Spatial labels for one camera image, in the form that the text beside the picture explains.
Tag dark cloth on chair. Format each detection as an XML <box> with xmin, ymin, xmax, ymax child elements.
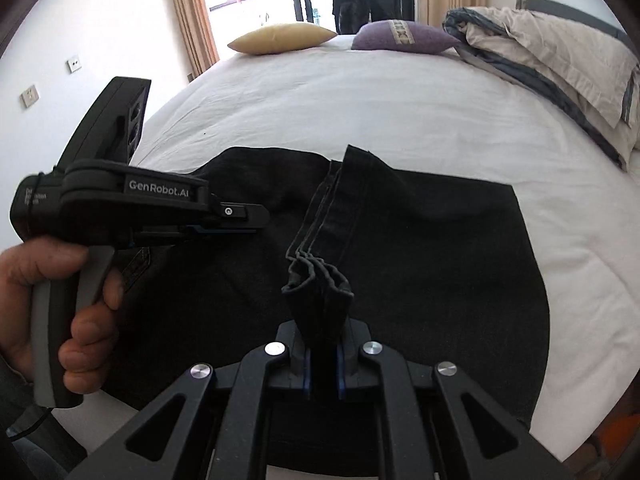
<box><xmin>332</xmin><ymin>0</ymin><xmax>408</xmax><ymax>36</ymax></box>

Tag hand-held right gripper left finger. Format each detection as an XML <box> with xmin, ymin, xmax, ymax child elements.
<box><xmin>65</xmin><ymin>320</ymin><xmax>313</xmax><ymax>480</ymax></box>

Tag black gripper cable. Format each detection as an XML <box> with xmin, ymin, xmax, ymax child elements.
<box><xmin>7</xmin><ymin>402</ymin><xmax>56</xmax><ymax>443</ymax></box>

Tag bed with white sheet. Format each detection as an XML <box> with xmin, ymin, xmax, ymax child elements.
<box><xmin>50</xmin><ymin>32</ymin><xmax>640</xmax><ymax>480</ymax></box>

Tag yellow pillow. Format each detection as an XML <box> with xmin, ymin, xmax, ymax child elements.
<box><xmin>227</xmin><ymin>23</ymin><xmax>338</xmax><ymax>55</ymax></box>

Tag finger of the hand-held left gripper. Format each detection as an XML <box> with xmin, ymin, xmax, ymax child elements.
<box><xmin>207</xmin><ymin>199</ymin><xmax>271</xmax><ymax>228</ymax></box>
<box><xmin>131</xmin><ymin>225</ymin><xmax>262</xmax><ymax>250</ymax></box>

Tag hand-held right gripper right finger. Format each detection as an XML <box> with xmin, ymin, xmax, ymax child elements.
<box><xmin>336</xmin><ymin>317</ymin><xmax>576</xmax><ymax>480</ymax></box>

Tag folded beige grey duvet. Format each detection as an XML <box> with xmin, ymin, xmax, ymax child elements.
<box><xmin>441</xmin><ymin>6</ymin><xmax>640</xmax><ymax>171</ymax></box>

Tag black pants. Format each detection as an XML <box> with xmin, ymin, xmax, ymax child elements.
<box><xmin>97</xmin><ymin>144</ymin><xmax>551</xmax><ymax>466</ymax></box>

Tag person's left hand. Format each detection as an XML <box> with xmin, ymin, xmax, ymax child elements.
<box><xmin>0</xmin><ymin>237</ymin><xmax>125</xmax><ymax>396</ymax></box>

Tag orange container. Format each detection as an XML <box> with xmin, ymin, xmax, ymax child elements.
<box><xmin>597</xmin><ymin>405</ymin><xmax>638</xmax><ymax>466</ymax></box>

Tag grey upholstered headboard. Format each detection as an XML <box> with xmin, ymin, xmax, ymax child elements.
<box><xmin>515</xmin><ymin>0</ymin><xmax>631</xmax><ymax>48</ymax></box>

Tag purple patterned pillow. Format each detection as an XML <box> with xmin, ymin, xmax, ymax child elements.
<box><xmin>351</xmin><ymin>20</ymin><xmax>460</xmax><ymax>56</ymax></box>

